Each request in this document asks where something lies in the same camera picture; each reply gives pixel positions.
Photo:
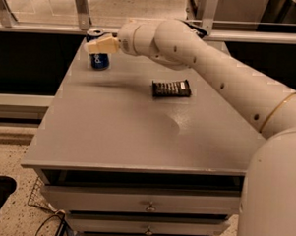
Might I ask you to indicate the top grey drawer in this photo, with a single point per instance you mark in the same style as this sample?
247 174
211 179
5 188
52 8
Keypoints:
115 200

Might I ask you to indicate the metal railing frame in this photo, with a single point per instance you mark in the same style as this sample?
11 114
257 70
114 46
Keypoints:
229 20

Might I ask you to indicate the metal drawer knob upper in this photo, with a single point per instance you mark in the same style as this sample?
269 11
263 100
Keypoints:
150 208

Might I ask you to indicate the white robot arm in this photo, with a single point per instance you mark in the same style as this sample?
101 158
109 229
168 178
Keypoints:
268 200

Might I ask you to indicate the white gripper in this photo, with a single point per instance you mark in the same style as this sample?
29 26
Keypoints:
126 39

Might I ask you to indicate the grey drawer cabinet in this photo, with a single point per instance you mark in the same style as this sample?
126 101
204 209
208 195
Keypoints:
105 129

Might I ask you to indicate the wire mesh basket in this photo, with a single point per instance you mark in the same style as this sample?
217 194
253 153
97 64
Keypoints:
36 198

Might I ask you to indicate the dark blue chip bag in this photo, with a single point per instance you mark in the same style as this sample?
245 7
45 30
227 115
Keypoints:
197 30

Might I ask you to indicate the metal drawer knob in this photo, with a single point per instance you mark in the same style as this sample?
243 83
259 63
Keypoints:
150 208
148 232

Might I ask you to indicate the blue pepsi can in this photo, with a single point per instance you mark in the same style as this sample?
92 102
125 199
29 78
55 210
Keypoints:
99 62

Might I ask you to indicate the grey drawer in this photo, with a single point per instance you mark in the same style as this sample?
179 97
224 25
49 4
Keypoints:
139 224
115 200

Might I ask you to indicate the metal drawer knob lower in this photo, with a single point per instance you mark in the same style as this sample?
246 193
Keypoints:
148 232

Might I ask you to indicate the black chocolate bar pack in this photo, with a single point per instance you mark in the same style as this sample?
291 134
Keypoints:
177 88

